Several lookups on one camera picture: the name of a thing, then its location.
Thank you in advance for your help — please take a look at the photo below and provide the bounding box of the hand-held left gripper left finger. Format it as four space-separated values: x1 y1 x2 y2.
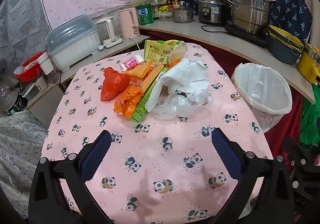
28 129 118 224

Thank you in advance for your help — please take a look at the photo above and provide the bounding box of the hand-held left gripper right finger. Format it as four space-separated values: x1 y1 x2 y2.
210 127 297 224

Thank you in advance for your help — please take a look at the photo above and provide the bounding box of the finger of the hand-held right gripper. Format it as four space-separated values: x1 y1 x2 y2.
282 136 314 182

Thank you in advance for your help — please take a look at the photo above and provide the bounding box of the orange snack wrapper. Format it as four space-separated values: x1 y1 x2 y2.
114 83 143 117

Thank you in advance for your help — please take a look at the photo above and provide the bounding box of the green carton box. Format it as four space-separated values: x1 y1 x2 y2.
131 66 170 123

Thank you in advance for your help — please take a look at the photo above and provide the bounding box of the clear plastic bag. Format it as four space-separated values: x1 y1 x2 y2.
151 89 214 120

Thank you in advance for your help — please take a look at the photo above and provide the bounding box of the red plastic bag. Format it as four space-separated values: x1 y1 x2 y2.
100 67 131 102

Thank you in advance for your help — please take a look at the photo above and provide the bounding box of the white plastic-lined bin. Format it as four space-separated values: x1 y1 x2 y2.
230 63 293 133

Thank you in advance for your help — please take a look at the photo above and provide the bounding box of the white paper towel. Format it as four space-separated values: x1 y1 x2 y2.
145 58 210 112

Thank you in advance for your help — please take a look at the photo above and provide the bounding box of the pink white small bottle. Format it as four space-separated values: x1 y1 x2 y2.
120 54 145 72

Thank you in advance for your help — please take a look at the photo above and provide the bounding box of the yellow-green snack bag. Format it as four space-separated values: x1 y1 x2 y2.
143 39 188 66

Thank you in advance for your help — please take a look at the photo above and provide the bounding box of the green plastic bag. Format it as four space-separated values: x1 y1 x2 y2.
299 99 320 145

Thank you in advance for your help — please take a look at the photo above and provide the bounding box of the pink panda print tablecloth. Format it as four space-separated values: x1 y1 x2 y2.
41 42 269 224

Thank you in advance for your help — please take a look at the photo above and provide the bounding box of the grey floral blanket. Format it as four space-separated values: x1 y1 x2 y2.
0 111 48 217

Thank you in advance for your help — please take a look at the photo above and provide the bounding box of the yellow electric pot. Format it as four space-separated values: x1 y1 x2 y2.
297 43 320 84

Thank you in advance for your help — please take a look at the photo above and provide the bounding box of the black tin can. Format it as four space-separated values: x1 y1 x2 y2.
4 94 25 116

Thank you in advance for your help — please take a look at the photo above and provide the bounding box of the white square container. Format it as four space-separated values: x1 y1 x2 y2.
37 53 55 74

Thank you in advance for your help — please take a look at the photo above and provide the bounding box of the blue yellow-rimmed basin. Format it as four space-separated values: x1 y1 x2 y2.
266 36 302 65
267 31 303 52
268 25 304 46

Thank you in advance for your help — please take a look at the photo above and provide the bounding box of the red plastic basin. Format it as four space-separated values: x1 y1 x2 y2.
21 52 47 82

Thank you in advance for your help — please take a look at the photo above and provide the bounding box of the white dish box clear lid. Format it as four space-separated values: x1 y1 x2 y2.
46 14 100 73

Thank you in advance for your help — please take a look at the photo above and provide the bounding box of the black induction cooker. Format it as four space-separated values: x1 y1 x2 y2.
224 25 268 48

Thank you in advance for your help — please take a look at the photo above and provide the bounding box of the glass kettle white base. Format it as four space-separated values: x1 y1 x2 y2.
96 16 123 49

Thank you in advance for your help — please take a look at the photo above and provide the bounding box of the pink electric kettle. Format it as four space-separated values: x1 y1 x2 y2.
117 8 140 39

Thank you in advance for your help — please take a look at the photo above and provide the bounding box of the large steel steamer pot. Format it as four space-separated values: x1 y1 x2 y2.
222 0 278 35

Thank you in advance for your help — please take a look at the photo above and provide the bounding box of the silver rice cooker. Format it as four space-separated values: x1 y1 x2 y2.
196 0 229 26

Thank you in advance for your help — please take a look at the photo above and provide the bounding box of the small steel lidded pot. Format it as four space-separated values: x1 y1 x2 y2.
172 7 194 23

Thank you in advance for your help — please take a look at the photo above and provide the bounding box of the green tin can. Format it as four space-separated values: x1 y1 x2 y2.
136 4 155 25

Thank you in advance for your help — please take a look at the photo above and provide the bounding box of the grey crinkled sheet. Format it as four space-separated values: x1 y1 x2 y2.
0 0 54 69

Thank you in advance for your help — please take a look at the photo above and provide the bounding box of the dark sauce bottle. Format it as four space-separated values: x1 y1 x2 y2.
151 2 160 19

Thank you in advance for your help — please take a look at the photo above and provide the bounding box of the black power cable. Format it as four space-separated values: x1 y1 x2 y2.
201 24 227 33

